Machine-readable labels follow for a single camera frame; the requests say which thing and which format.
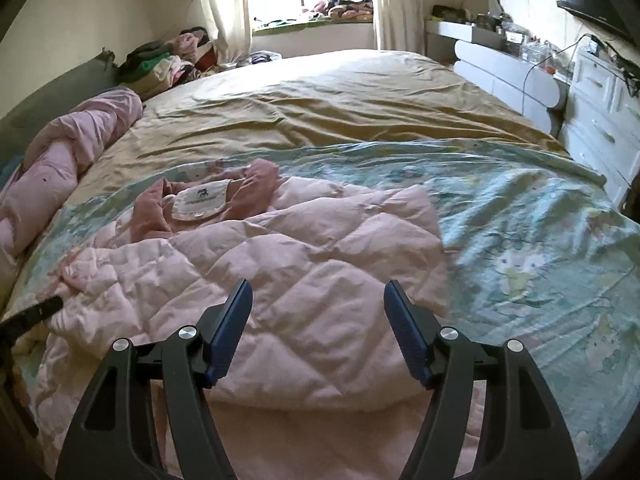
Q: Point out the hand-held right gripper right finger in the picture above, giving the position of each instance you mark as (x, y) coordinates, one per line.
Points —
(406, 330)

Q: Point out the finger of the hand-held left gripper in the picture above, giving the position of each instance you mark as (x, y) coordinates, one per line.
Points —
(35, 312)

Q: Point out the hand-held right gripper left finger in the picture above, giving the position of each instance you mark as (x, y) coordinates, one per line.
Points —
(230, 330)

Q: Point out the pink quilted jacket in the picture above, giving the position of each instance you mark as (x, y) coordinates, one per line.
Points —
(310, 280)

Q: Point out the pile of clothes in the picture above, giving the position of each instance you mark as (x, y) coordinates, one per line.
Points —
(155, 62)

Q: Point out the clothes on windowsill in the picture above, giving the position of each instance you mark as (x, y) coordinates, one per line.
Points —
(345, 10)

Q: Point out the teal printed blanket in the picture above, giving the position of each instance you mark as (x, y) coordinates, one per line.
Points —
(525, 220)

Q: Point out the pink rolled comforter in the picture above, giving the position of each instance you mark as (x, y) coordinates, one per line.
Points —
(65, 150)

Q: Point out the grey headboard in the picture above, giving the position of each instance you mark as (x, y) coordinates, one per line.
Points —
(60, 85)

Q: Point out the yellow bed sheet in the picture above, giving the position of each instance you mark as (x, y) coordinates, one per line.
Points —
(325, 100)

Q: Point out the white rounded dresser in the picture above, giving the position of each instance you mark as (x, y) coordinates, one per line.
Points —
(500, 80)

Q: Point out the white drawer cabinet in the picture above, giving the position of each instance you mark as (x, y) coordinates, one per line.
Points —
(595, 105)

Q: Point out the white vanity shelf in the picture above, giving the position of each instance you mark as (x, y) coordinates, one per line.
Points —
(450, 30)

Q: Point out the clutter of small bottles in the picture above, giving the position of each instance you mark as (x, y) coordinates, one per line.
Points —
(535, 50)

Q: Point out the cream curtain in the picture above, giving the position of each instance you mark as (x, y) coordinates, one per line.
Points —
(225, 10)
(395, 5)

